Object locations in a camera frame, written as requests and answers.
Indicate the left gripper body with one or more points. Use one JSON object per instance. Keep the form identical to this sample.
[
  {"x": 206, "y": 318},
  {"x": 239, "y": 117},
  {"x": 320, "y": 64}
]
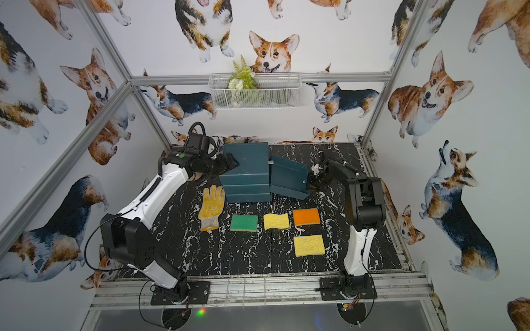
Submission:
[{"x": 221, "y": 165}]

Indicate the yellow green sponge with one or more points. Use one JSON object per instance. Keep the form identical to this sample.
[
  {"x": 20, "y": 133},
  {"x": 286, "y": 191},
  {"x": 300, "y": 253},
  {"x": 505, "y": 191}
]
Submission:
[{"x": 274, "y": 221}]

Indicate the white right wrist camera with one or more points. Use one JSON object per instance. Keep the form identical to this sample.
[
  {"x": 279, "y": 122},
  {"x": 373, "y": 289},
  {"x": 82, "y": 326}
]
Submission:
[{"x": 316, "y": 169}]

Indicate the teal drawer cabinet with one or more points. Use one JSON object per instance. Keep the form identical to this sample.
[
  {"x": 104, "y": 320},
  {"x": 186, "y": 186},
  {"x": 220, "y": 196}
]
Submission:
[{"x": 249, "y": 182}]

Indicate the yellow work glove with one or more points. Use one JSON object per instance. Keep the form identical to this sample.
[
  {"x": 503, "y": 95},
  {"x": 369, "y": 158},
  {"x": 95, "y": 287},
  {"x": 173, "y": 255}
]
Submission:
[{"x": 212, "y": 207}]

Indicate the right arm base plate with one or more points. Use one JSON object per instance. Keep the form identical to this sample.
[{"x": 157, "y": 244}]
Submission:
[{"x": 347, "y": 288}]

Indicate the green beige sponge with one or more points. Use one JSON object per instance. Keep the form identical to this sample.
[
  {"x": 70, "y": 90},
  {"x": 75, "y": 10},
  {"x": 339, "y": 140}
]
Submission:
[{"x": 244, "y": 223}]

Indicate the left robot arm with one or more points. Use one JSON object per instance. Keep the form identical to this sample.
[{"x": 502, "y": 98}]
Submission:
[{"x": 127, "y": 236}]

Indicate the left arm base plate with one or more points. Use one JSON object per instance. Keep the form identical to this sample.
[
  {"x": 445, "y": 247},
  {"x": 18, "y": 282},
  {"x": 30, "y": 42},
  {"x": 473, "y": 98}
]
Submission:
[{"x": 194, "y": 291}]

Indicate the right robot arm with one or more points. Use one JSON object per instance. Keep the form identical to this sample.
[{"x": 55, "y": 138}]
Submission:
[{"x": 364, "y": 207}]

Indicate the white wire wall basket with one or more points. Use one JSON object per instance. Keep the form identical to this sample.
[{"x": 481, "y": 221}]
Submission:
[{"x": 273, "y": 91}]

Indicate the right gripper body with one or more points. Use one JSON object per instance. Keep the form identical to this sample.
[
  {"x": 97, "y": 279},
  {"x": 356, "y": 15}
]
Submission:
[{"x": 318, "y": 181}]

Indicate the plain yellow rectangular sponge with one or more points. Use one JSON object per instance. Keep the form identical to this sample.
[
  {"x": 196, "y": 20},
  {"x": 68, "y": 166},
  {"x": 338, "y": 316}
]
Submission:
[{"x": 309, "y": 245}]

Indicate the aluminium front rail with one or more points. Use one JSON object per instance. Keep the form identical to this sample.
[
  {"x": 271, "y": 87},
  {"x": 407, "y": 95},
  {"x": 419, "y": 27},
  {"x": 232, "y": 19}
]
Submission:
[{"x": 261, "y": 291}]

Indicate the pink pot with green plant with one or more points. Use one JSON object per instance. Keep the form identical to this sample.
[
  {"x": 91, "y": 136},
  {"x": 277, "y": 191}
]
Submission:
[{"x": 195, "y": 176}]

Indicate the artificial fern with flower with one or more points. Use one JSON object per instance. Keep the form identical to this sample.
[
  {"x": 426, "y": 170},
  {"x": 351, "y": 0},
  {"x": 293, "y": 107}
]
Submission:
[{"x": 241, "y": 79}]

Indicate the orange sponge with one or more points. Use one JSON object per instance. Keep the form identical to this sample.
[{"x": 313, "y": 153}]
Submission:
[{"x": 306, "y": 217}]

